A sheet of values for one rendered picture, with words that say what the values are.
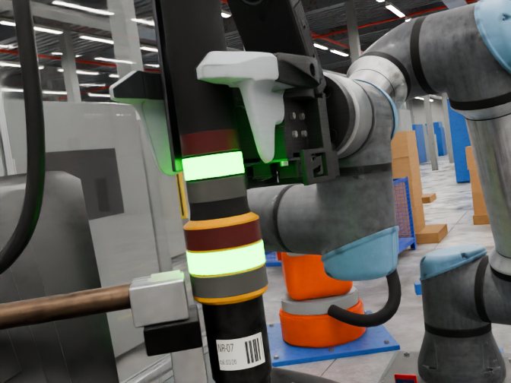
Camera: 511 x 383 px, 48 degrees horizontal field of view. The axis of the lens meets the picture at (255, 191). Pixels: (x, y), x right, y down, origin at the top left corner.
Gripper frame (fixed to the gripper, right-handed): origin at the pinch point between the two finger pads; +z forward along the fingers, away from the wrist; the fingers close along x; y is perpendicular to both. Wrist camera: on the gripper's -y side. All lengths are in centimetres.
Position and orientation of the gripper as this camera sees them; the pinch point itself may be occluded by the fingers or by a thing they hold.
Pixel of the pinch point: (166, 70)
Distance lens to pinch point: 30.6
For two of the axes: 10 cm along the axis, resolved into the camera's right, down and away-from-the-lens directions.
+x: -8.8, 0.9, 4.7
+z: -4.6, 1.0, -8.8
